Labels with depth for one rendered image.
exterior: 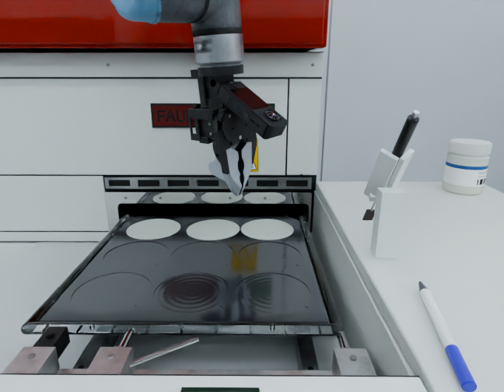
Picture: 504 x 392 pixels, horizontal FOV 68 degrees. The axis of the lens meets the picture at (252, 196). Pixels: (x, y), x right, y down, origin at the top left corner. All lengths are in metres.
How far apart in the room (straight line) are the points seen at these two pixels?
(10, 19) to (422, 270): 0.77
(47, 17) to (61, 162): 0.28
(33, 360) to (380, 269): 0.38
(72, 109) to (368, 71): 1.80
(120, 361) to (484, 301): 0.37
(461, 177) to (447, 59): 1.75
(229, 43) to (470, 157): 0.47
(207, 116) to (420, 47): 1.94
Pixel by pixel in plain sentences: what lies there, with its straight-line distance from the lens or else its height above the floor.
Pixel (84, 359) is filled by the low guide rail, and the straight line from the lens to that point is 0.53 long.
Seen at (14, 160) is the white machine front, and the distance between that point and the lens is 0.93.
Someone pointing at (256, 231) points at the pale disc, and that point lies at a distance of 0.70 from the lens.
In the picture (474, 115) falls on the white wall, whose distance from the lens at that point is 2.60.
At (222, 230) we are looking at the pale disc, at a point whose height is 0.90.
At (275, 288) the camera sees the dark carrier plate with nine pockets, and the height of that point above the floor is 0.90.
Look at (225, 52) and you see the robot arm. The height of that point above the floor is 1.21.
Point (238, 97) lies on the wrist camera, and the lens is 0.56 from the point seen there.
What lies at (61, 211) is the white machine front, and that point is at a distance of 0.91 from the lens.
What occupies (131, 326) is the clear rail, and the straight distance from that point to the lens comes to 0.47.
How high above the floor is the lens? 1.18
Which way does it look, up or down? 18 degrees down
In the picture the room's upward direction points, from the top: straight up
